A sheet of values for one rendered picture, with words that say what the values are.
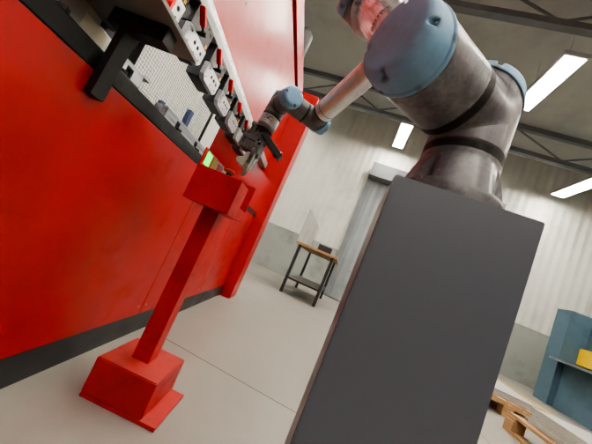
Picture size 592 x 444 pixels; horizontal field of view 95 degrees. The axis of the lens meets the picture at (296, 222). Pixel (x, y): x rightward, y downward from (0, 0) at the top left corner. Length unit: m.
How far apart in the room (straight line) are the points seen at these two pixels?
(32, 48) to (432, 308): 0.78
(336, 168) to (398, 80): 8.10
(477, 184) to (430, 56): 0.17
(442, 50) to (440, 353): 0.35
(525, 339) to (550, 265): 1.97
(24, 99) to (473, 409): 0.85
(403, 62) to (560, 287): 9.25
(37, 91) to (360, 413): 0.77
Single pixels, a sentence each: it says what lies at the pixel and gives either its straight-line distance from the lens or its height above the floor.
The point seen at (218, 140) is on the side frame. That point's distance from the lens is 3.11.
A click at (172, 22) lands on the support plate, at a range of 0.80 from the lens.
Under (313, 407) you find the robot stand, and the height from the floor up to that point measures 0.47.
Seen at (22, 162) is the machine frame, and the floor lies 0.58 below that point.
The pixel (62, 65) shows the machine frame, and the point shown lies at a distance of 0.78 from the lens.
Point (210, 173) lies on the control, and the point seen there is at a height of 0.76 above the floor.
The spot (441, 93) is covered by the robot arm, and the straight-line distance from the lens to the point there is 0.43.
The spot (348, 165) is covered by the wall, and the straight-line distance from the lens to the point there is 8.53.
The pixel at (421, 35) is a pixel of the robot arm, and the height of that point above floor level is 0.92.
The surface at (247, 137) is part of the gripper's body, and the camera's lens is 1.09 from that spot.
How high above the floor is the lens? 0.62
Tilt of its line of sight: 7 degrees up
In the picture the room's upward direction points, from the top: 23 degrees clockwise
